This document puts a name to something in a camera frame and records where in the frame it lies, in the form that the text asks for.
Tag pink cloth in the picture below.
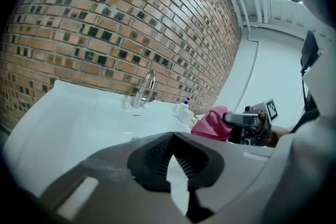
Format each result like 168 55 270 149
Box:
190 105 235 143

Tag white ceramic sink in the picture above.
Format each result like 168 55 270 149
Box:
2 80 274 197

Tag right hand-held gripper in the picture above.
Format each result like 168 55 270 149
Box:
223 98 279 147

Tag black strap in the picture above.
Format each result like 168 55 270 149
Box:
290 78 320 135

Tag white bottle with blue cap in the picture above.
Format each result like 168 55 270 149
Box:
178 97 191 116

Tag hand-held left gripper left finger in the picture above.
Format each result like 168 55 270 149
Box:
39 131 188 224

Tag chrome faucet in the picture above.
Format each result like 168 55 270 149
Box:
131 69 158 110

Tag person's right forearm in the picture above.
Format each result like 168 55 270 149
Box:
269 124 298 148

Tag black body-worn box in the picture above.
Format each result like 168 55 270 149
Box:
300 29 320 73

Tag person's top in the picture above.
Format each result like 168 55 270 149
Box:
301 47 336 120

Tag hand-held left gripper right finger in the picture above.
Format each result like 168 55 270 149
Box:
173 131 274 224

